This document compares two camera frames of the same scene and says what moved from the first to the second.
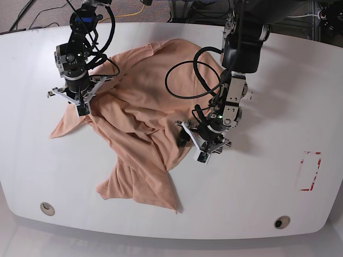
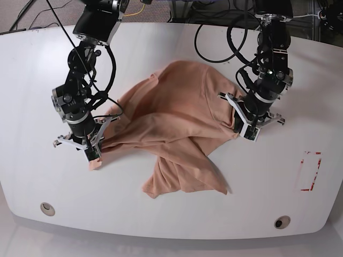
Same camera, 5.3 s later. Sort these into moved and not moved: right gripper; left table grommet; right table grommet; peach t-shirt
Moved: right gripper; peach t-shirt
Not moved: right table grommet; left table grommet
